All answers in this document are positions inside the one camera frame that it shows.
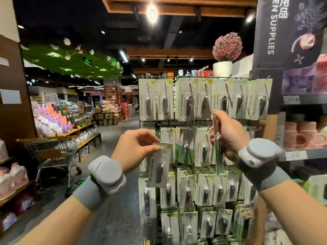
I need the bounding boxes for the person's left hand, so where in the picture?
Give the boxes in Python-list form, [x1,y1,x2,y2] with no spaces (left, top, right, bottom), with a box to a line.
[111,128,161,174]

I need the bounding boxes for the person's right hand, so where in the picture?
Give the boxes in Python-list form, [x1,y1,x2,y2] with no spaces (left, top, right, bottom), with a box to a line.
[209,110,252,162]

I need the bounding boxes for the white carded nail clipper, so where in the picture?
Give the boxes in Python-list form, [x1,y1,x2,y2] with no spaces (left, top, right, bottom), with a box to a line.
[214,116,225,176]
[148,143,174,188]

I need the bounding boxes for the rows of hung nail clipper packs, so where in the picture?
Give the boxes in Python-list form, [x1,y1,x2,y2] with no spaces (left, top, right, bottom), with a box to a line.
[138,76,273,245]

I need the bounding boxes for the person's left forearm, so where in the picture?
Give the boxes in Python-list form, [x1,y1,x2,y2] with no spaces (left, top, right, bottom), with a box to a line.
[15,195,95,245]

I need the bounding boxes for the wooden laundry shelf unit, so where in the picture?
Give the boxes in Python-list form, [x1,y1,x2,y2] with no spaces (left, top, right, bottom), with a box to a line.
[66,122,103,161]

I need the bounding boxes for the grey kitchenware shelf unit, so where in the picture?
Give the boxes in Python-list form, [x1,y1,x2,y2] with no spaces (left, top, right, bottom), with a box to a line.
[276,28,327,207]

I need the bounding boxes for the empty silver shopping cart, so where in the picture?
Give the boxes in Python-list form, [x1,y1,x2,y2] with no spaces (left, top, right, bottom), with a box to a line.
[18,136,82,198]

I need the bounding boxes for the wooden detergent shelf unit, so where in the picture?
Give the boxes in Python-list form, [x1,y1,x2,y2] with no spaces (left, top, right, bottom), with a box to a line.
[0,156,36,235]

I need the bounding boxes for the grey wrist tracker band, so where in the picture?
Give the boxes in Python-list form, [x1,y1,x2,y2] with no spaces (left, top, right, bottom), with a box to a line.
[72,155,127,211]
[236,137,291,191]

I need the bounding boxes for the distant goods display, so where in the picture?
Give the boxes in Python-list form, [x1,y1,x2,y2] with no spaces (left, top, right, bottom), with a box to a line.
[93,86,131,127]

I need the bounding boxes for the row of pastel laundry bottles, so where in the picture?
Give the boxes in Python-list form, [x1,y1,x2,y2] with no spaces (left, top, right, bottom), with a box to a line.
[32,102,98,137]

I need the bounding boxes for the pink flowers in white pot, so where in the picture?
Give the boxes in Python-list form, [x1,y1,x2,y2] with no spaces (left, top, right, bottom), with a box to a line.
[212,32,243,78]

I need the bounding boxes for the purple boxed appliance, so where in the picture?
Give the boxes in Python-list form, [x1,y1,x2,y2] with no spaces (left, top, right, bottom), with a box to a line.
[282,59,327,95]

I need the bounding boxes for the green white box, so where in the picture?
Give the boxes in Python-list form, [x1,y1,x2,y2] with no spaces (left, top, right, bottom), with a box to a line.
[304,174,327,205]

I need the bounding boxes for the green hanging ceiling decor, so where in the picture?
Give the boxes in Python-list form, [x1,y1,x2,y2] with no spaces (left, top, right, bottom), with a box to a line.
[21,38,124,79]

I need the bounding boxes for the dark hanging aisle sign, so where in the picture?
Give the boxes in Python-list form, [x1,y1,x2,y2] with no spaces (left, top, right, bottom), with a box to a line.
[253,0,325,69]

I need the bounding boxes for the wooden pillar panel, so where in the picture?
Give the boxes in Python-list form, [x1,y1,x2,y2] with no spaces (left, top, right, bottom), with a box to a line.
[0,0,37,156]

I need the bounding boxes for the round ceiling lamp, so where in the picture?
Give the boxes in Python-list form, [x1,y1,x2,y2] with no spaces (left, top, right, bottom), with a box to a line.
[145,3,160,25]

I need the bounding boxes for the wooden post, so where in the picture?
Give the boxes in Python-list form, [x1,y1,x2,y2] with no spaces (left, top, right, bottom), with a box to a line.
[245,69,284,245]

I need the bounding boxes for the wooden ceiling frame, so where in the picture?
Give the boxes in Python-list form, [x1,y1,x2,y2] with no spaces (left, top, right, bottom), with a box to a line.
[100,0,259,60]

